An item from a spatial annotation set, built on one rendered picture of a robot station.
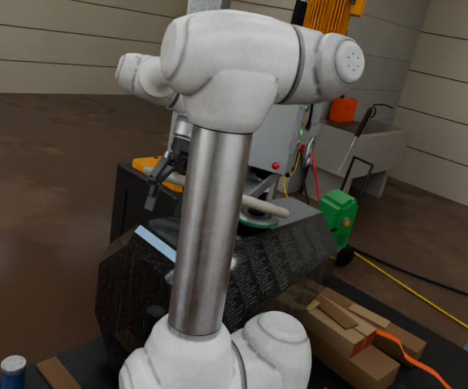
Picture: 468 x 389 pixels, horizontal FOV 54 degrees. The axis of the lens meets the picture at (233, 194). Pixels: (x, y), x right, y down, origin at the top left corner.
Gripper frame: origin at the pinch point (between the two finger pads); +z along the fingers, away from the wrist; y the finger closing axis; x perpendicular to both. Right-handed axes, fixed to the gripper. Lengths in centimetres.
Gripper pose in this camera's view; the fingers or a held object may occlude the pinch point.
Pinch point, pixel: (165, 209)
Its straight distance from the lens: 131.1
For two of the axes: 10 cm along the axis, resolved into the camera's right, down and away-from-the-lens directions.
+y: 4.7, 1.6, 8.7
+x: -8.3, -2.5, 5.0
